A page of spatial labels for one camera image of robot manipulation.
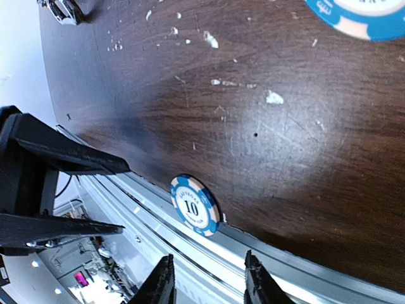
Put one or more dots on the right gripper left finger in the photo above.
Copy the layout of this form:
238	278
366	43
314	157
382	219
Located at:
159	287

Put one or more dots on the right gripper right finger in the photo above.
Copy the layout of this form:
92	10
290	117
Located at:
260	286

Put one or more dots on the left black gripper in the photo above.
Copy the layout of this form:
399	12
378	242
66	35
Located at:
28	184

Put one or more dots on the blue white poker chip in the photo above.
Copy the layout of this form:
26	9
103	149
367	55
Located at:
195	205
371	20

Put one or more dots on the black poker case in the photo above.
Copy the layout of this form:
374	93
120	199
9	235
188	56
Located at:
67	12

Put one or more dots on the aluminium front rail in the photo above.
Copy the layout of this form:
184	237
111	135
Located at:
312	259

